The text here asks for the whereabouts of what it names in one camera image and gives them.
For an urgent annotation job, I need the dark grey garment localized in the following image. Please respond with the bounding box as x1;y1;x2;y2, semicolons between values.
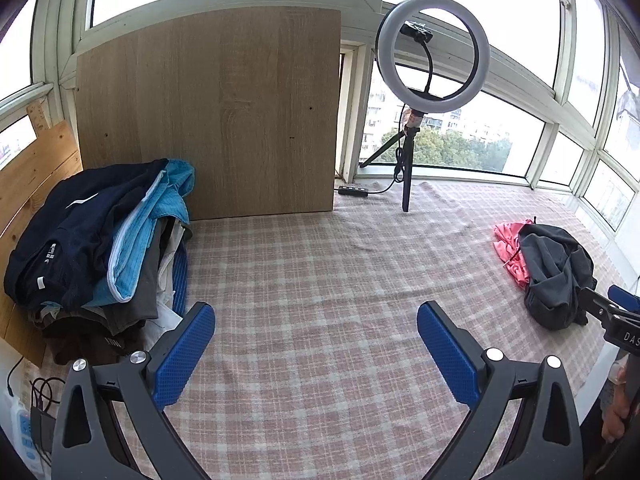
518;223;598;332

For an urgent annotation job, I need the person's hand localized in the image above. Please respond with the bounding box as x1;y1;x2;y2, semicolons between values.
602;356;639;443

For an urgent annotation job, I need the grey folded garment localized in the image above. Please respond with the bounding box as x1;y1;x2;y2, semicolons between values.
28;217;175;365

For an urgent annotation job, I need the cream white folded garment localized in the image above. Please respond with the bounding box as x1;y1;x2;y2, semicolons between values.
141;218;191;350

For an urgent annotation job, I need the black power adapter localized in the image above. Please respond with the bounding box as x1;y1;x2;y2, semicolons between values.
30;406;56;454

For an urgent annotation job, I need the white power strip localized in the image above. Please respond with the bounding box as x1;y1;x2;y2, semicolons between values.
1;392;46;479

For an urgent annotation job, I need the blue pinstriped folded garment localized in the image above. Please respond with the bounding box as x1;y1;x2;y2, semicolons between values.
172;243;188;316

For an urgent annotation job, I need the pink red garment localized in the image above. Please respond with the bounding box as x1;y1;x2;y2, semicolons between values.
492;219;534;289

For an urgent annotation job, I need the navy blue folded garment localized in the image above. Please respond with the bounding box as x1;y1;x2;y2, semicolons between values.
3;158;168;311

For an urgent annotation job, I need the pink plaid bed sheet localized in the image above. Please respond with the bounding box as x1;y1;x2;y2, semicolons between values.
167;182;618;479

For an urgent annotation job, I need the light blue folded garment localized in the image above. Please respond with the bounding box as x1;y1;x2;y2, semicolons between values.
86;159;195;308

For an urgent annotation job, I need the light pine wood panel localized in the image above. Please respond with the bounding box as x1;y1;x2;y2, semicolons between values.
0;101;82;366

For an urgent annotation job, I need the black tripod stand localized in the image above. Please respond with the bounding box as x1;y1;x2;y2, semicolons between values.
359;106;424;212

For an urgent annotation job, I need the brown wooden board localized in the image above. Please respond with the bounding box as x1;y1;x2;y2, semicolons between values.
75;6;341;220

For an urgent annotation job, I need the black phone holder clamp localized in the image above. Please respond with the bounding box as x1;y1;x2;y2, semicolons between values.
399;21;433;46

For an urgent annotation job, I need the black cable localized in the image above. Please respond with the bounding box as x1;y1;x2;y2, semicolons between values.
5;354;66;461

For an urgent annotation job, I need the black inline cable switch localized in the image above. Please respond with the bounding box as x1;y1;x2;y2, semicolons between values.
336;185;369;197

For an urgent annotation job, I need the white ring light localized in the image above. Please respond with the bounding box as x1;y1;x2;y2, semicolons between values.
375;0;490;113

